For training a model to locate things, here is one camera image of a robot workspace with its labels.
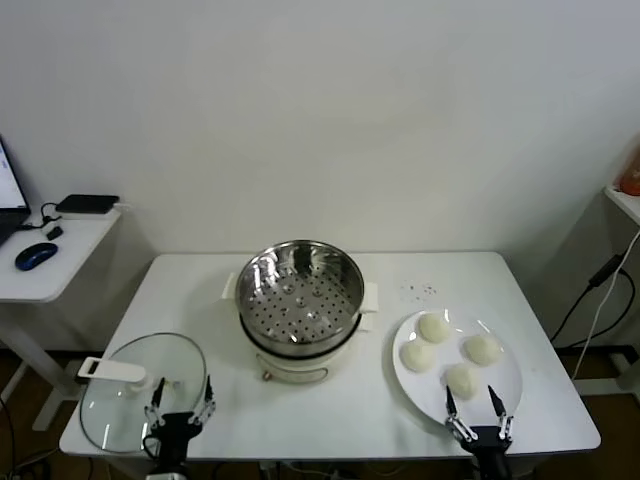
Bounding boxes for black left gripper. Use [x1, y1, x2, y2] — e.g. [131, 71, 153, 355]
[144, 374, 219, 464]

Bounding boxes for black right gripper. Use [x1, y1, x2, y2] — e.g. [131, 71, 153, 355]
[444, 383, 515, 480]

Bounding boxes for white steamed baozi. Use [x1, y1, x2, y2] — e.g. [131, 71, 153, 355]
[417, 312, 452, 346]
[444, 363, 480, 401]
[462, 334, 503, 367]
[399, 339, 437, 374]

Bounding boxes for stainless steel steamer basket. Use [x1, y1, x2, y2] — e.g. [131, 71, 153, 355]
[222, 240, 380, 351]

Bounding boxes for white round plate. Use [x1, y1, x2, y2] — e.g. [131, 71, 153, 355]
[391, 308, 525, 434]

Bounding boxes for white electric cooker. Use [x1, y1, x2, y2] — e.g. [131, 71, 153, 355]
[238, 309, 375, 385]

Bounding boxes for white side desk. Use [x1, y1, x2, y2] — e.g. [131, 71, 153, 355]
[0, 202, 132, 431]

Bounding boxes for blue computer mouse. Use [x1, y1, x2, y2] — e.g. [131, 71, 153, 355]
[14, 241, 59, 271]

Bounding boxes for black flat hard drive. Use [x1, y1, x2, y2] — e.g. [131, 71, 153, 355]
[54, 193, 120, 215]

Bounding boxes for white shelf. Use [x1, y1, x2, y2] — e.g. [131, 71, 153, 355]
[603, 184, 640, 226]

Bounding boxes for black laptop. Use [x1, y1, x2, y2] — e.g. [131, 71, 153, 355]
[0, 133, 31, 246]

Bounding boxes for orange object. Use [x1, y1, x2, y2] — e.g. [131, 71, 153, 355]
[618, 149, 640, 196]

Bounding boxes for glass lid with white handle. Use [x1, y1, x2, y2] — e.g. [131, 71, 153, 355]
[76, 332, 209, 454]

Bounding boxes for white desk frame foot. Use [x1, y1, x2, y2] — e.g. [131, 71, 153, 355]
[574, 349, 640, 397]

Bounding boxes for white hanging cable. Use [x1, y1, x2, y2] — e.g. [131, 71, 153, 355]
[573, 229, 640, 382]

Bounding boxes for black power cable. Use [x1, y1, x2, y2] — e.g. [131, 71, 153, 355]
[549, 252, 636, 347]

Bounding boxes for thin black desk cable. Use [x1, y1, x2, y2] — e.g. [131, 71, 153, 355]
[19, 201, 64, 232]

